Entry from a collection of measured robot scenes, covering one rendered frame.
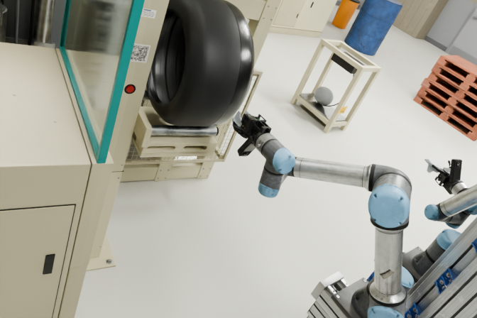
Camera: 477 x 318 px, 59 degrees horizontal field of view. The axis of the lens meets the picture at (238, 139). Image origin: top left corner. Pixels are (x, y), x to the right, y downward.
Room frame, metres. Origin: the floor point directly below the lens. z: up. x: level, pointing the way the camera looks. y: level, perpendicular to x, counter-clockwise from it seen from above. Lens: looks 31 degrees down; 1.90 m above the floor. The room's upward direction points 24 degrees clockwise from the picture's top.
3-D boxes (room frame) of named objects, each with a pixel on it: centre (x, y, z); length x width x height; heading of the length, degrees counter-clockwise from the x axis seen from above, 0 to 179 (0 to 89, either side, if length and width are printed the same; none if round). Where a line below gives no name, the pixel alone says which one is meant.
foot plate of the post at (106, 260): (1.49, 0.52, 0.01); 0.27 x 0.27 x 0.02; 40
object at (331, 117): (4.38, -0.71, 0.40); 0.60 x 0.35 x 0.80; 50
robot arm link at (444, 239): (1.59, -1.06, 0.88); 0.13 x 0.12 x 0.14; 114
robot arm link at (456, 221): (1.77, -1.10, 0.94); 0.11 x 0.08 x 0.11; 114
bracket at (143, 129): (1.56, 0.47, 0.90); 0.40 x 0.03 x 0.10; 40
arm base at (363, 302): (1.21, -0.73, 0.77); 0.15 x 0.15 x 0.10
